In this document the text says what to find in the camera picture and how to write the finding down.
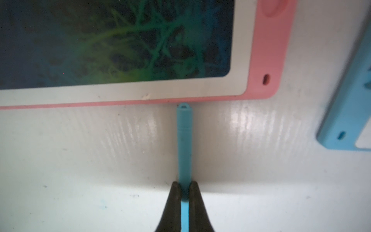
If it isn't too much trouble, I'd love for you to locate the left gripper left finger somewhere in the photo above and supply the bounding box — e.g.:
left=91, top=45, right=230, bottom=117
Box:
left=155, top=182, right=182, bottom=232

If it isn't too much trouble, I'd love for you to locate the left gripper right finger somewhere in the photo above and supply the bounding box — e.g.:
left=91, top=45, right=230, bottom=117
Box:
left=188, top=181, right=214, bottom=232

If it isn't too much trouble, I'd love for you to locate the blue stylus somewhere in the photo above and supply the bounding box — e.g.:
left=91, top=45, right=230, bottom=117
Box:
left=176, top=103, right=193, bottom=232

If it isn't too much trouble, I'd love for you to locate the right blue writing tablet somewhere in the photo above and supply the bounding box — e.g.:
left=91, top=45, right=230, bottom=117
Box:
left=317, top=23, right=371, bottom=151

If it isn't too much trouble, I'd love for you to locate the pink writing tablet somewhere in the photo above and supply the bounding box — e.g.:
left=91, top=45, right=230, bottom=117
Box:
left=1, top=1, right=297, bottom=109

